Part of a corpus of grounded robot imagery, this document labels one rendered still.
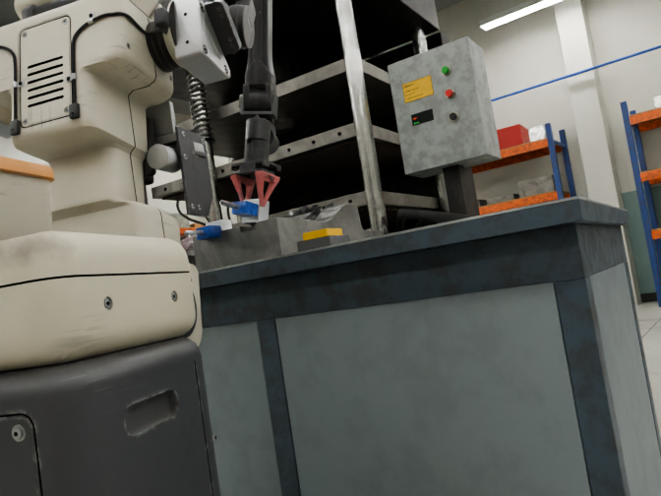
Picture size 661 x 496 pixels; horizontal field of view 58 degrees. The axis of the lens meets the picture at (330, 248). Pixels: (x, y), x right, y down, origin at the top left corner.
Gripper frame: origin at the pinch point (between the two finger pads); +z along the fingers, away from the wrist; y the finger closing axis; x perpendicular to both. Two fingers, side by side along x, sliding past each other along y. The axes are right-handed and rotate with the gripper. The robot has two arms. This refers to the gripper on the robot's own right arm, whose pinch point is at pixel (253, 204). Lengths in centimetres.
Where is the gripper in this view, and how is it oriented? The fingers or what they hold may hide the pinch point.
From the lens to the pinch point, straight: 137.9
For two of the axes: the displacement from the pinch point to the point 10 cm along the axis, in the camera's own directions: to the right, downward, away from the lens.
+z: -0.5, 9.9, -1.3
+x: -5.5, -1.3, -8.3
